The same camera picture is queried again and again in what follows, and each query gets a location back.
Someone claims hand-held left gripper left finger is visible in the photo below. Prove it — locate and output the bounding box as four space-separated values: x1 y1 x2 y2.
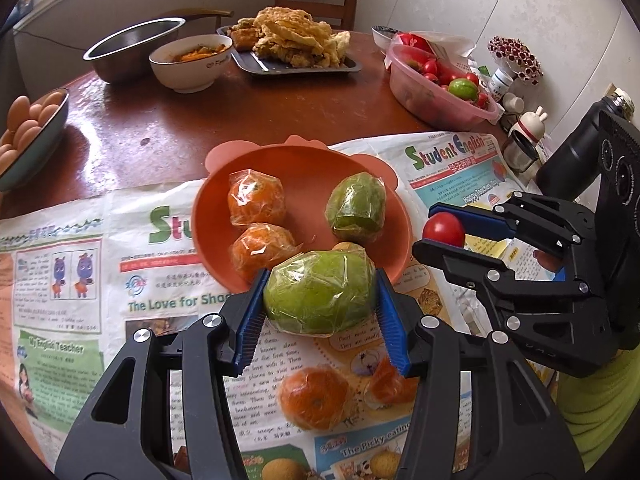
55 267 272 480

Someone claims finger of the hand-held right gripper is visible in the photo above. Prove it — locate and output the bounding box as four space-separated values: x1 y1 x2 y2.
411 236 609 342
428 193 597 249

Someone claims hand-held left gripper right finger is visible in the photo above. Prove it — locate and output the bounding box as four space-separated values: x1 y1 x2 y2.
375 269 587 480

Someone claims red tomato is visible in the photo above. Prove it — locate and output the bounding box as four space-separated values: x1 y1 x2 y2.
422 212 467 248

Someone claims plastic-wrapped orange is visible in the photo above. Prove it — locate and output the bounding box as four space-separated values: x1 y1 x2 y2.
229 222 301 283
365 357 418 408
227 169 287 226
277 366 351 433

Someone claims plastic-wrapped green fruit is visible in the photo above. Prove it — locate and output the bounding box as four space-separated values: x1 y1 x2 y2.
262 251 379 337
325 172 388 246

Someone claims orange plastic plate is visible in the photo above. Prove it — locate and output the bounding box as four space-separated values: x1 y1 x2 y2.
191 135 412 293

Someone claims person's right hand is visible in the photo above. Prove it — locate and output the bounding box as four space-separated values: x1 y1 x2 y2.
534 249 568 275

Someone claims colourful newspaper with yellow border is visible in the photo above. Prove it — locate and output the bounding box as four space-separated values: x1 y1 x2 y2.
332 130 556 376

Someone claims steel cup with lid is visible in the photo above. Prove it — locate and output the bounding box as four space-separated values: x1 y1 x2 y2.
501 130 546 181

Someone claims white rabbit figurine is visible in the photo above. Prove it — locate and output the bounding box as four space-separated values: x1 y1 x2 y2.
515 106 550 148

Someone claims yellow-green cloth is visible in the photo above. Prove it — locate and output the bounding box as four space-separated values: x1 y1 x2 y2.
555 345 640 466

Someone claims pink plastic basin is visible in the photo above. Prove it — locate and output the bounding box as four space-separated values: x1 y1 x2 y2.
387 44 501 131

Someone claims green fruit in basin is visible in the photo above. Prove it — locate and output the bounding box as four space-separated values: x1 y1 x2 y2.
447 77 482 101

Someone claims white bottle blue label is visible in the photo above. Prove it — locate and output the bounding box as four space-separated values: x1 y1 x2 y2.
487 70 516 103

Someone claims pile of cherry tomatoes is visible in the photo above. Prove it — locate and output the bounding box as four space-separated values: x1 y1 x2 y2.
405 55 493 111

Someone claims red white flower ornament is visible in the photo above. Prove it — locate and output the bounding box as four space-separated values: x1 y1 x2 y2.
487 36 543 81

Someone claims white plastic bag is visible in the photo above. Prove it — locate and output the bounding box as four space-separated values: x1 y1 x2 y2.
425 30 481 68

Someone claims red bag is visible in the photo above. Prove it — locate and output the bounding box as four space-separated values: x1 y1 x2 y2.
395 32 441 56

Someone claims colourful newspaper with bear cartoon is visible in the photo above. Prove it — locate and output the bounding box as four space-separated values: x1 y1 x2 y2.
0 135 481 480

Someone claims small patterned bowl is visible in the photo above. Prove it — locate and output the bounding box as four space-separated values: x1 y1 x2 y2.
371 25 401 53

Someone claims white ceramic bowl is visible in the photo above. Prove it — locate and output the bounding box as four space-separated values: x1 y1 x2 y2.
149 34 234 94

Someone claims dark metal tray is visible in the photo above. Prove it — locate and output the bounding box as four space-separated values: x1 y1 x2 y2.
216 25 362 78

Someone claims pile of fried food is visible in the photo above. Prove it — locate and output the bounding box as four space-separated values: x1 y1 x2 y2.
227 6 352 68

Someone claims teal egg bowl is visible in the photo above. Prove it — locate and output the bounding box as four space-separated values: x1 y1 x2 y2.
0 87 71 193

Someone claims orange vegetable dish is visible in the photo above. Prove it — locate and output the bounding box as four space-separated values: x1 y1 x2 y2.
167 42 228 63

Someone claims stainless steel bowl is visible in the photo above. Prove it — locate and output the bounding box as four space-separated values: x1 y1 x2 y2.
82 16 187 85

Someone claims pile of brown eggs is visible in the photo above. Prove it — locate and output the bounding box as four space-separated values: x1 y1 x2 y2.
0 91 66 173

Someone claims curved wooden chair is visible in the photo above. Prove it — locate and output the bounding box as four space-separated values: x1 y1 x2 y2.
160 7 236 23

